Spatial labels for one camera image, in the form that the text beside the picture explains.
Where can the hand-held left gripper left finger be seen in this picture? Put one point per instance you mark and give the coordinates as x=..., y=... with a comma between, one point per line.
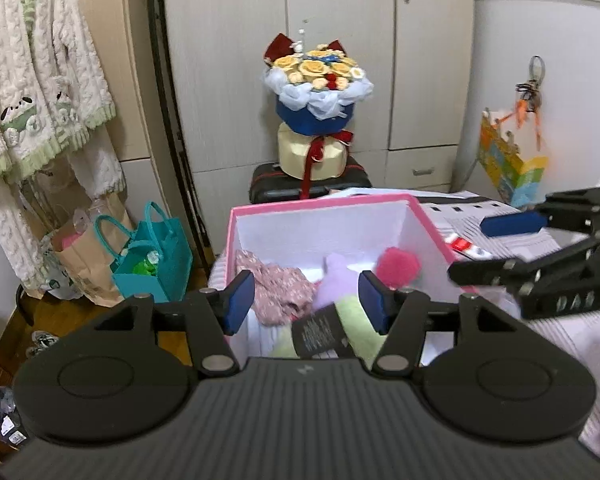
x=240, y=302

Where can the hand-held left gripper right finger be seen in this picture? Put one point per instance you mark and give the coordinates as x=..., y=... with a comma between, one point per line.
x=372, y=302

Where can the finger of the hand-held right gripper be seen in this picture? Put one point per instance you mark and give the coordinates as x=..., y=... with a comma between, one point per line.
x=512, y=223
x=485, y=271

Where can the green yarn plush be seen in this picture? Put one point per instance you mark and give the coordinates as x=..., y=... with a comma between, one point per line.
x=360, y=322

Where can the purple plush toy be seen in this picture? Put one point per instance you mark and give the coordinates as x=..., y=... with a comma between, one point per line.
x=337, y=280

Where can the white plush toy pink top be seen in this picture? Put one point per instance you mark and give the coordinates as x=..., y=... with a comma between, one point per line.
x=397, y=266

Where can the floral cloth pouch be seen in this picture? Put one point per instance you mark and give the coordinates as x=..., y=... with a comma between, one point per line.
x=285, y=290

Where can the black hang tag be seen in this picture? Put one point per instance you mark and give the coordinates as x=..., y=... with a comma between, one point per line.
x=320, y=335

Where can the pink cardboard box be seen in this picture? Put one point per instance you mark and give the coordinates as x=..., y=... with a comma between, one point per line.
x=280, y=225

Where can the red white small packet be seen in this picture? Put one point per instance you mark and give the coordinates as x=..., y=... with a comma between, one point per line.
x=467, y=247

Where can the colourful paper bag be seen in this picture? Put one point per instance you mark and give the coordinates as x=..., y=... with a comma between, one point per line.
x=505, y=170

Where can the teal tote bag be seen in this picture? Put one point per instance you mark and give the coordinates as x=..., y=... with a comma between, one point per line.
x=155, y=265

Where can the black suitcase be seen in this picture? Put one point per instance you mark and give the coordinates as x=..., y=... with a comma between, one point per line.
x=270, y=185

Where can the striped bed sheet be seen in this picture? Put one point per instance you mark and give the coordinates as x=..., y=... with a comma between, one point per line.
x=555, y=375

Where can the brown paper bag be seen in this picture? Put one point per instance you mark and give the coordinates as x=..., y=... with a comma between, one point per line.
x=90, y=270

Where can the cream round box red ribbon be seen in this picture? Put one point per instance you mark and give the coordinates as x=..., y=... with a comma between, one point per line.
x=295, y=152

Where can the white plastic bag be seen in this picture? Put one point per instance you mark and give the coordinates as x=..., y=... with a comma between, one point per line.
x=55, y=275

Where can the black clothes rack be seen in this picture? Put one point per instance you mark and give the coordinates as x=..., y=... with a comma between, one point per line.
x=172, y=120

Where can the sneaker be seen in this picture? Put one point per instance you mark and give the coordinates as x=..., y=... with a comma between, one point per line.
x=42, y=342

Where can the beige wardrobe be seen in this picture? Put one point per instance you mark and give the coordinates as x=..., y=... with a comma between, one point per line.
x=230, y=85

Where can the flower bouquet blue wrap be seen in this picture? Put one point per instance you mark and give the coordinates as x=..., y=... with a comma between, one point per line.
x=315, y=85

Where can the dark plastic bag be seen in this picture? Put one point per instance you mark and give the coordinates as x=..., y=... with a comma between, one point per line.
x=7, y=412

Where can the beige cabinet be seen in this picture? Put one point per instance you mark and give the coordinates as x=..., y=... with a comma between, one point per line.
x=130, y=60

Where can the white green fluffy pajamas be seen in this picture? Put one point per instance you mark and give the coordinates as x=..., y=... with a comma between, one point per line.
x=35, y=85

